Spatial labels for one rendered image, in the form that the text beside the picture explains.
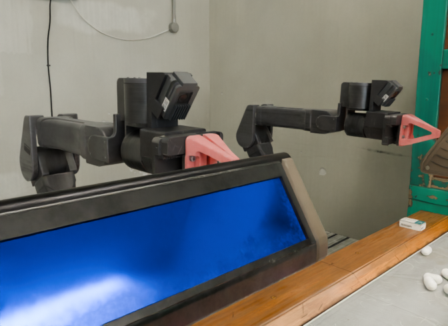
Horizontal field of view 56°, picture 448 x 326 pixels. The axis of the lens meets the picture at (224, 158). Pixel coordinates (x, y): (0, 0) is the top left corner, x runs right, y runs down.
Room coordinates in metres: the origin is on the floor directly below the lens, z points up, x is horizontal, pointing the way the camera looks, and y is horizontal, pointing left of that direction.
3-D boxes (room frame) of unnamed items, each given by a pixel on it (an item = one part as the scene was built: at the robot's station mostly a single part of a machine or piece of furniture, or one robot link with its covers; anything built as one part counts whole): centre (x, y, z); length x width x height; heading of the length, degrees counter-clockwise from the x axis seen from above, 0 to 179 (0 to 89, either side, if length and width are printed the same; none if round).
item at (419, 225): (1.14, -0.53, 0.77); 0.06 x 0.04 x 0.02; 44
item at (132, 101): (0.59, 0.12, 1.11); 0.12 x 0.09 x 0.12; 45
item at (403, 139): (0.91, -0.42, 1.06); 0.09 x 0.07 x 0.07; 45
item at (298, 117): (1.14, -0.18, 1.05); 0.30 x 0.09 x 0.12; 45
